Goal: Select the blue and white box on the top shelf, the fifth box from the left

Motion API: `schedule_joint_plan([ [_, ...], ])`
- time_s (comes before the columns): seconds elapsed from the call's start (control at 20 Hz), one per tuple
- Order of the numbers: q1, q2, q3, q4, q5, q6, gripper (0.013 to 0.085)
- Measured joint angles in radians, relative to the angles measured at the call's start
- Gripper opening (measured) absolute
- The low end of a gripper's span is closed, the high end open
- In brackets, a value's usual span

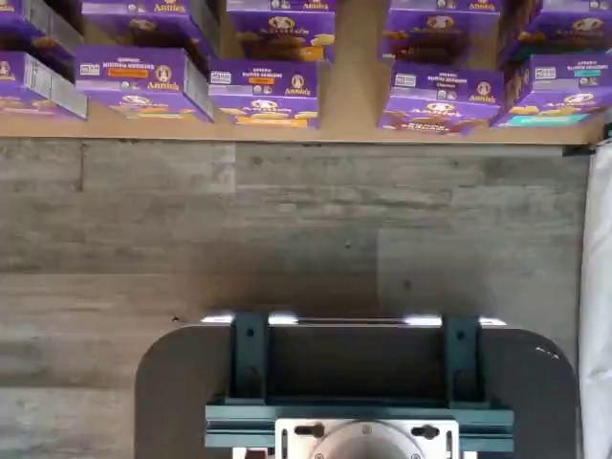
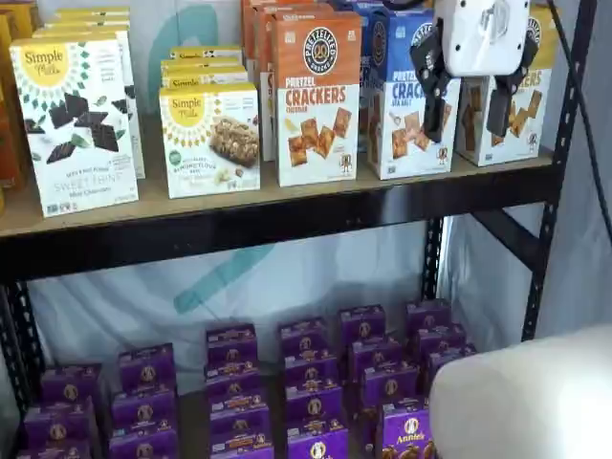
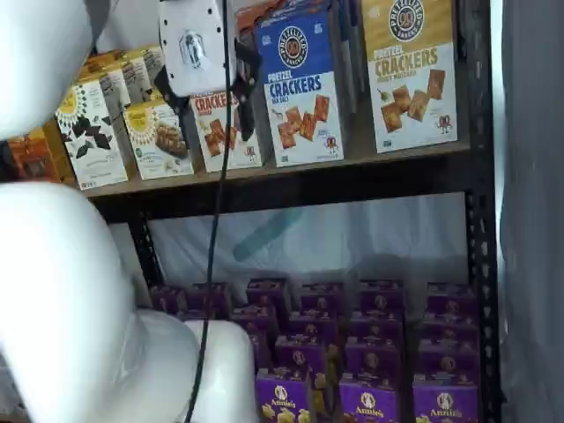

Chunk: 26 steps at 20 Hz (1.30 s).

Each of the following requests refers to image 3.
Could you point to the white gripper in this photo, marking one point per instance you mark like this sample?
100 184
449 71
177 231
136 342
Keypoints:
194 48

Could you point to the orange snack box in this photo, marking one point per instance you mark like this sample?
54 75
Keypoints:
35 154

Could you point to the wooden shelf board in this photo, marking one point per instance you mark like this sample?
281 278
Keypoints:
308 169

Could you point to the purple Annie's box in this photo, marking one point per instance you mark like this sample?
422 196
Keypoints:
376 328
321 297
282 396
445 403
299 354
310 326
447 363
451 302
449 330
266 293
372 361
165 299
253 319
381 297
370 403
209 299

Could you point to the Simple Mills almond bars box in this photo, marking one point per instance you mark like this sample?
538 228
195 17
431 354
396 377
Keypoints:
154 97
154 141

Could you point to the white backdrop sheet teal logo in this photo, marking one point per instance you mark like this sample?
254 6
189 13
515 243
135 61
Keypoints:
352 242

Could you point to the black metal shelf rack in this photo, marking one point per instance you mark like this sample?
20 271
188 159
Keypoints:
480 220

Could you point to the Simple Mills mint chocolate box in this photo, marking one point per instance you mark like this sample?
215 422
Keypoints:
134 75
152 61
112 86
92 141

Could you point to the blue pretzel crackers box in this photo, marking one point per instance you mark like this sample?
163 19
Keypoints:
304 101

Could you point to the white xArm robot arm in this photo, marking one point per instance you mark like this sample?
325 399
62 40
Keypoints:
53 264

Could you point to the grey curtain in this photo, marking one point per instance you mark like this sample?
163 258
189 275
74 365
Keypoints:
533 198

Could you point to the white cracker box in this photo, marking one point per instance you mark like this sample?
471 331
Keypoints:
414 88

